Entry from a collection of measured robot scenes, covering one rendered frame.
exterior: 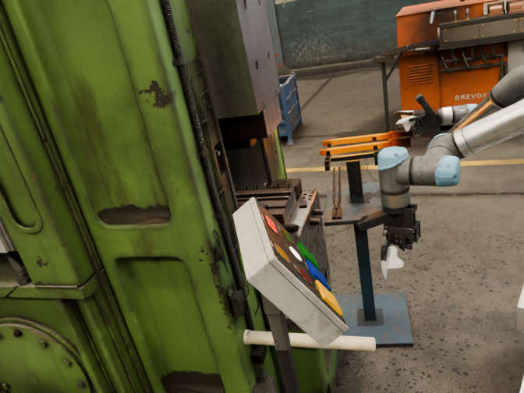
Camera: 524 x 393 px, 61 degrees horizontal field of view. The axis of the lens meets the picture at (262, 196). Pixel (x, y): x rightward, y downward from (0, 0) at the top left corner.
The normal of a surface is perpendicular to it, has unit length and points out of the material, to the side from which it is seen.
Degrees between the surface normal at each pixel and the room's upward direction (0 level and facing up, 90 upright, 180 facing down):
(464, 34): 90
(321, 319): 90
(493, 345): 0
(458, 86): 90
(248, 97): 90
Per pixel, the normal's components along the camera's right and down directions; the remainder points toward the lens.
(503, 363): -0.19, -0.89
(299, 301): 0.15, 0.38
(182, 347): -0.27, 0.44
